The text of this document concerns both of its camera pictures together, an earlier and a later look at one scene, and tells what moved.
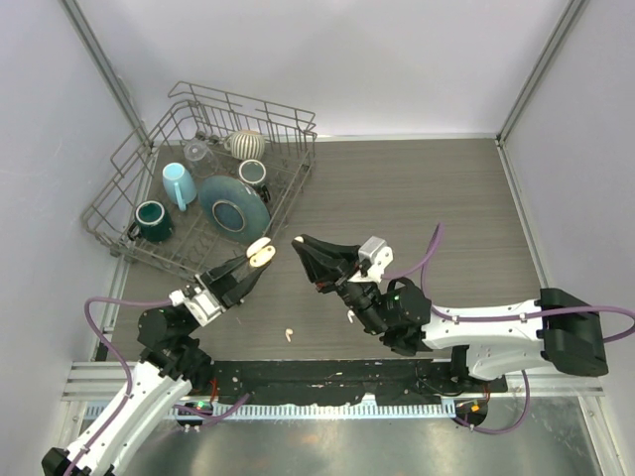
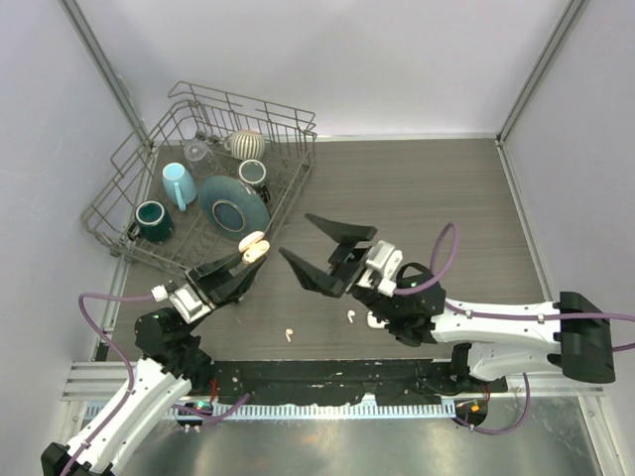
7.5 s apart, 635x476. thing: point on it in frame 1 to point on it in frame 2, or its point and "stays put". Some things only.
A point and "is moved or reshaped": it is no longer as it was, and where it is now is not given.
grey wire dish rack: [194, 186] stays put
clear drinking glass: [202, 160] stays put
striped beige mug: [246, 145] stays put
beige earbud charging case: [259, 252] is moved or reshaped
